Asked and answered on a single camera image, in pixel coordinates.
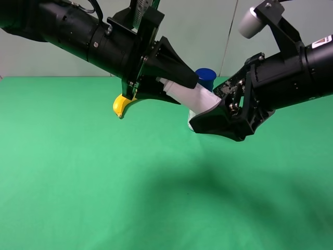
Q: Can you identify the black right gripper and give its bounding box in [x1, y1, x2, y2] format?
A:
[189, 46, 312, 142]

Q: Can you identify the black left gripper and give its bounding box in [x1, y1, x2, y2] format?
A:
[87, 7, 198, 105]

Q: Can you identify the white bottle with brush cap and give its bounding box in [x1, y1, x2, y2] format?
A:
[157, 78, 221, 114]

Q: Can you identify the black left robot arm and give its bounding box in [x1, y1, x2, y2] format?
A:
[1, 1, 198, 103]

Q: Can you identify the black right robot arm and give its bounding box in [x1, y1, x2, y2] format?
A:
[190, 36, 332, 142]

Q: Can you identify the blue and white spray can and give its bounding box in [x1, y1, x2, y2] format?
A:
[187, 68, 217, 131]

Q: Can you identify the yellow banana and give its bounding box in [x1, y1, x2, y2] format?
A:
[113, 94, 137, 119]

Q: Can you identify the green tablecloth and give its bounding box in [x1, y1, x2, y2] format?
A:
[1, 78, 332, 249]

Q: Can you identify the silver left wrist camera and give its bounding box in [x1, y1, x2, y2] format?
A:
[129, 0, 160, 30]

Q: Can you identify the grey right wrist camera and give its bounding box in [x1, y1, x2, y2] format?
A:
[238, 7, 265, 39]

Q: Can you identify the black left camera cable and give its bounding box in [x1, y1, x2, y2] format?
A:
[66, 0, 104, 23]

